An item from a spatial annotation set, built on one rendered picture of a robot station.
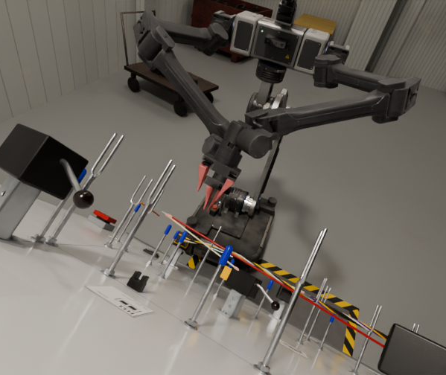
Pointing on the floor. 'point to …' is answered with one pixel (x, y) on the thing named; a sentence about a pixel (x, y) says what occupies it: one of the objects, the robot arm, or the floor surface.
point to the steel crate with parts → (206, 10)
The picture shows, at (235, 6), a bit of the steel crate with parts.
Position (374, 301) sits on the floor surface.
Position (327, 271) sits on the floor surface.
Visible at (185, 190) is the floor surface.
